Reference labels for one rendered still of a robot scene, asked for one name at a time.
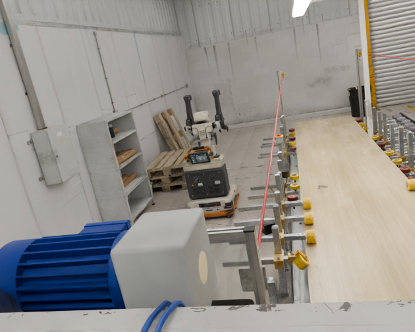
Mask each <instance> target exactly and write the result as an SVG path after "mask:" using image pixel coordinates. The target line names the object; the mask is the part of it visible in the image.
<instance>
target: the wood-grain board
mask: <svg viewBox="0 0 415 332"><path fill-rule="evenodd" d="M294 129H295V137H296V151H297V160H298V174H299V181H300V195H301V200H302V199H303V198H310V200H311V202H312V204H311V206H312V208H311V209H304V207H303V206H302V214H303V215H304V213H305V212H312V213H313V217H314V224H311V225H305V221H303V226H304V233H305V235H306V230H311V229H315V231H316V235H317V237H316V241H317V242H316V243H310V244H308V243H307V240H305V247H306V255H307V257H308V259H309V260H310V265H309V266H308V267H307V270H308V284H309V291H310V303H323V302H363V301H384V300H415V190H411V191H408V190H407V189H406V180H408V179H407V177H406V176H405V175H404V174H403V173H402V172H401V170H400V169H399V168H398V167H397V166H396V165H395V164H394V163H393V162H392V161H391V160H390V159H389V157H388V156H387V155H386V154H385V153H384V152H383V150H382V149H381V148H380V147H379V146H378V145H377V144H376V143H375V142H374V141H373V140H372V138H371V137H370V136H369V135H368V134H367V133H366V131H365V130H364V129H363V128H362V127H361V126H360V125H359V124H358V123H357V122H356V121H355V120H354V118H353V117H352V116H351V115H349V116H344V117H335V118H330V119H322V120H316V121H308V122H303V123H295V124H294ZM319 185H321V186H322V185H325V186H328V188H324V189H318V188H317V187H318V186H319Z"/></svg>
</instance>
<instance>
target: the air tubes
mask: <svg viewBox="0 0 415 332"><path fill-rule="evenodd" d="M177 306H178V307H186V306H185V305H184V303H183V302H182V301H181V300H175V301H174V302H173V303H171V302H170V301H168V300H165V301H163V302H162V303H161V304H160V305H159V306H158V307H157V308H156V309H155V310H154V311H153V312H152V313H151V314H150V316H149V317H148V318H147V320H146V322H145V323H144V325H143V326H142V329H141V332H148V329H149V327H150V325H151V324H152V322H153V320H154V319H155V318H156V317H157V315H158V314H159V313H160V311H162V309H164V307H168V308H167V309H166V310H165V311H164V313H163V315H162V316H161V318H160V320H159V321H158V323H157V325H156V328H155V331H154V332H161V329H162V327H163V324H164V323H165V320H166V319H167V318H168V317H169V315H170V314H171V312H172V311H173V310H174V309H175V308H176V307H177Z"/></svg>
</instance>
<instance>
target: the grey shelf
mask: <svg viewBox="0 0 415 332"><path fill-rule="evenodd" d="M130 114H131V115H130ZM131 117H132V118H131ZM132 122H133V123H132ZM109 123H110V124H112V127H113V128H118V129H119V132H118V133H116V134H115V137H114V138H111V135H110V131H109V127H108V124H109ZM133 125H134V126H133ZM76 129H77V133H78V137H79V139H80V143H81V146H82V151H83V153H84V157H85V160H86V164H87V167H88V171H89V174H90V178H91V181H92V185H93V188H94V192H95V195H96V199H97V203H98V206H99V210H100V213H101V217H102V219H103V222H107V221H120V220H127V219H129V220H130V225H131V226H133V224H134V222H133V221H134V220H135V218H136V217H137V216H138V214H139V213H141V212H142V211H143V209H144V208H145V207H146V206H147V205H148V204H149V203H150V202H151V201H152V203H153V204H152V205H155V202H154V199H153V194H152V189H151V186H150V181H149V178H148V172H147V169H146V164H145V161H144V156H143V153H142V148H141V145H140V140H139V137H138V132H137V129H136V123H135V120H134V115H133V112H132V110H128V111H121V112H116V113H109V114H105V115H102V116H100V117H97V118H95V119H92V120H90V121H87V122H85V123H82V124H79V125H76ZM105 132H106V133H105ZM138 146H139V147H138ZM129 149H132V150H136V151H137V153H136V154H135V155H133V156H132V157H131V158H129V159H127V160H126V161H125V162H123V163H121V164H120V165H118V162H117V160H116V159H117V157H116V155H115V152H121V151H122V150H124V151H127V150H129ZM139 149H140V150H139ZM140 154H141V155H140ZM141 157H142V158H141ZM123 172H124V173H123ZM133 173H136V175H137V176H136V178H135V179H134V180H132V181H131V182H130V183H129V184H128V185H127V186H126V187H124V185H123V180H122V177H121V176H122V175H124V174H126V175H129V176H131V174H133ZM146 179H147V180H146ZM119 184H120V185H119ZM149 189H150V190H149Z"/></svg>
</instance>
